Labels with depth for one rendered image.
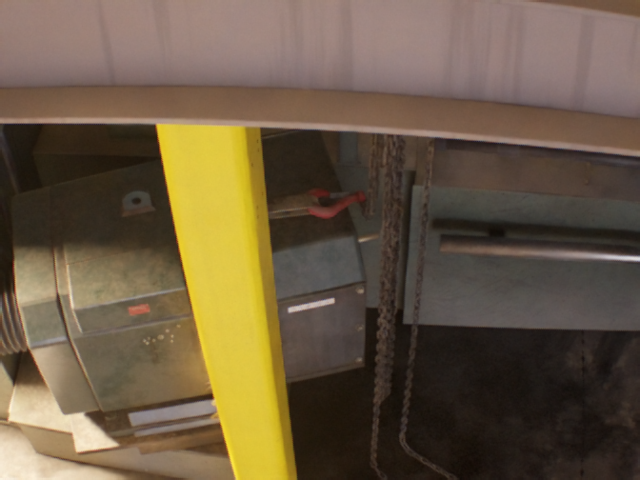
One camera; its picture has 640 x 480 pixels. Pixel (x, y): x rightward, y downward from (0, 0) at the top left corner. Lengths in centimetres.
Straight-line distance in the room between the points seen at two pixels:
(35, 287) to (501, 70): 127
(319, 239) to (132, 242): 38
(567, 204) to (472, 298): 47
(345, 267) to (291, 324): 17
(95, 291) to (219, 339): 62
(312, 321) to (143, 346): 36
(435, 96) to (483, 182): 142
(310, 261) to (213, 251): 81
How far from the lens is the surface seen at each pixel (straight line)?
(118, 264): 205
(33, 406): 261
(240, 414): 163
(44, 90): 119
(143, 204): 212
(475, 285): 282
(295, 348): 223
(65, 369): 218
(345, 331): 223
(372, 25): 105
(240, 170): 116
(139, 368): 220
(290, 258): 207
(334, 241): 208
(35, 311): 209
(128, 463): 274
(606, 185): 259
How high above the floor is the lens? 247
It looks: 51 degrees down
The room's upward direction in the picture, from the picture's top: 2 degrees counter-clockwise
